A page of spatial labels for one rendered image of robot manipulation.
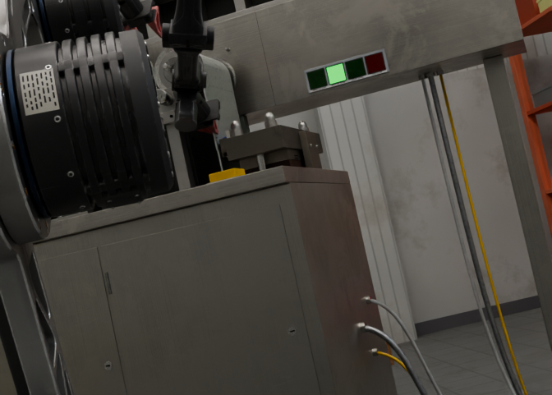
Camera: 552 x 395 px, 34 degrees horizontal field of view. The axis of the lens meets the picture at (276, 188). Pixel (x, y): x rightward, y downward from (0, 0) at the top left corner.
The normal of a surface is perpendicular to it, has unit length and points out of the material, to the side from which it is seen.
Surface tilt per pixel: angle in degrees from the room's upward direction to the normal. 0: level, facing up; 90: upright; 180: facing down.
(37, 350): 115
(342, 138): 90
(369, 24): 90
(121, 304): 90
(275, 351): 90
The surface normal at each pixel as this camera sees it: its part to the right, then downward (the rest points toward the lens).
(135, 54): -0.01, -0.55
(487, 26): -0.30, 0.00
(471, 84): 0.10, -0.09
